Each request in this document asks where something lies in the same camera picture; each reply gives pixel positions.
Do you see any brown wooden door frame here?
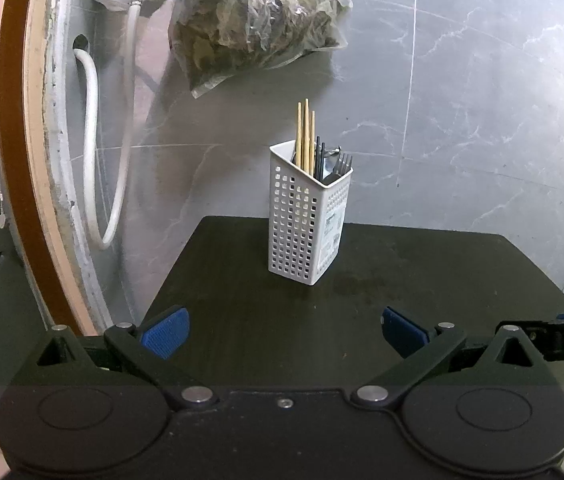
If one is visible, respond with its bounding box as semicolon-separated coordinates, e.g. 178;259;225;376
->
0;0;113;336

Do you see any clear bag of dried leaves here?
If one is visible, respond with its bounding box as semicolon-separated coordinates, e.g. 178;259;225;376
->
168;0;353;100

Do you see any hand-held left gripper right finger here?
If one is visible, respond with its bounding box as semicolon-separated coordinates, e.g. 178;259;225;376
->
352;306;562;408

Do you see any white perforated utensil holder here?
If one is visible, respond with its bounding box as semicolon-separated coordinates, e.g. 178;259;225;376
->
268;140;354;287

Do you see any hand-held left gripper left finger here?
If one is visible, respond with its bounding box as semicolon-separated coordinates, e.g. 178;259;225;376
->
17;306;215;411

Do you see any white hose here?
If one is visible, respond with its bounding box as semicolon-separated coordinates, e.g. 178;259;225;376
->
73;0;143;251

